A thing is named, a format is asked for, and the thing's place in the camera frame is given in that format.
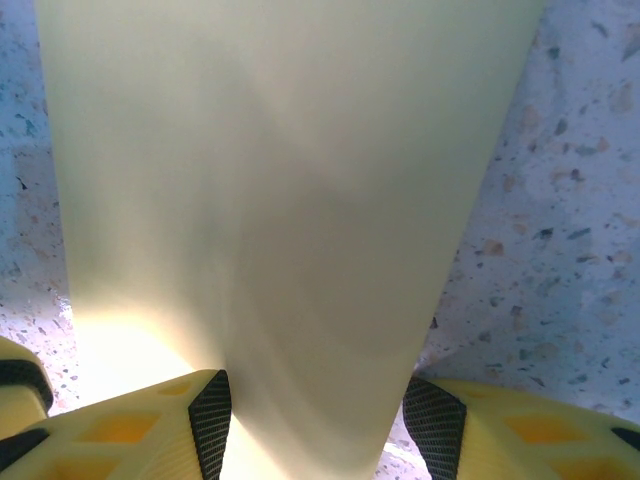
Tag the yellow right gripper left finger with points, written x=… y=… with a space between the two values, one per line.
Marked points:
x=125 y=440

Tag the yellow cloth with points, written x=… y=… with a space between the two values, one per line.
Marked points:
x=280 y=200

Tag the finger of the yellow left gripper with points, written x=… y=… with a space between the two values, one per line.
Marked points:
x=20 y=372

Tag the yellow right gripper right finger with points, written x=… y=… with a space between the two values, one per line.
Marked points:
x=525 y=440

